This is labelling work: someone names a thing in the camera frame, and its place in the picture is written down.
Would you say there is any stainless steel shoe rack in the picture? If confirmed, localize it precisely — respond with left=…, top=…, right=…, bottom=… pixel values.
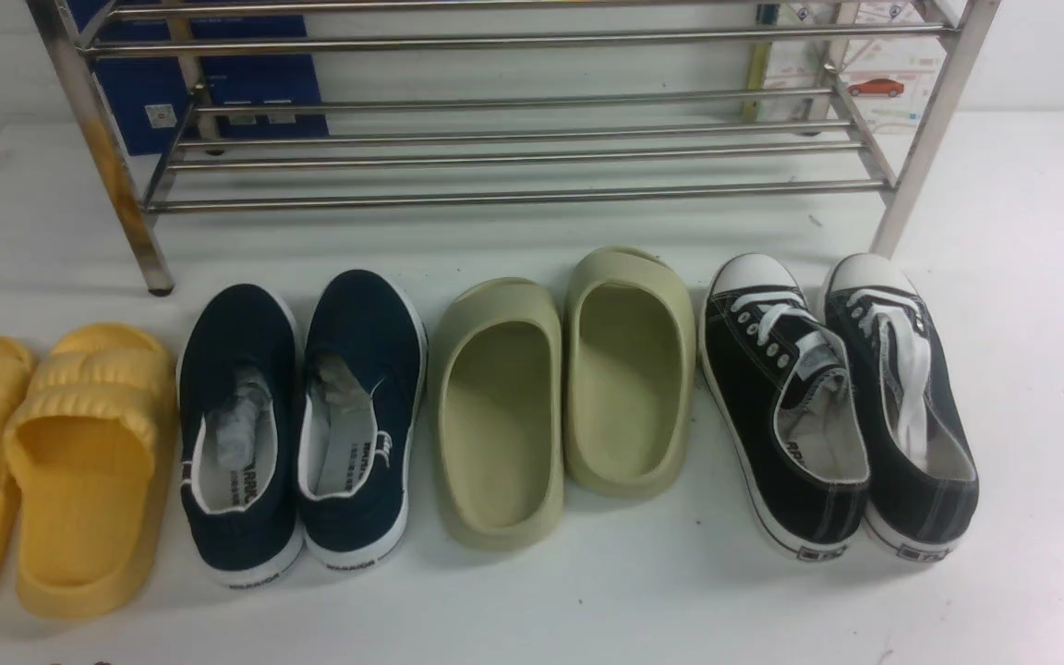
left=27, top=1, right=999, bottom=297

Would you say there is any white box with red car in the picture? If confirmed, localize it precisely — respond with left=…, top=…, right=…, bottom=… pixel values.
left=747, top=1, right=946, bottom=132

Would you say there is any right black canvas sneaker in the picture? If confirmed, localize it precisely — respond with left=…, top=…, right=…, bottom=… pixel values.
left=822, top=253, right=980, bottom=564

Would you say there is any olive foam slipper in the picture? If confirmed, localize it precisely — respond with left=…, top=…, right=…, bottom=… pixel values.
left=427, top=277, right=564, bottom=551
left=564, top=246, right=696, bottom=500

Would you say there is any left black canvas sneaker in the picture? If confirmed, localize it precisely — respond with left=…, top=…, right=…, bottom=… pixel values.
left=698, top=253, right=872, bottom=563

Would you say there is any left olive foam slipper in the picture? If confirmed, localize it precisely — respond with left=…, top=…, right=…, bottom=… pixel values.
left=427, top=277, right=564, bottom=551

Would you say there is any right yellow slide sandal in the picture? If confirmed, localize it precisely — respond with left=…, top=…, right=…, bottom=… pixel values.
left=4, top=321, right=177, bottom=620

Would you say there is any black canvas sneaker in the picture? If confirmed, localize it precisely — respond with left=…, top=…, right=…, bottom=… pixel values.
left=698, top=253, right=872, bottom=563
left=822, top=253, right=980, bottom=564

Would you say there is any right olive foam slipper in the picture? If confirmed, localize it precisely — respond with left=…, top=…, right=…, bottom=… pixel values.
left=564, top=246, right=696, bottom=500

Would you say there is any navy slip-on shoe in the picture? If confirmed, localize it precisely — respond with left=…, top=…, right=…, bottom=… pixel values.
left=296, top=269, right=428, bottom=572
left=176, top=284, right=303, bottom=591

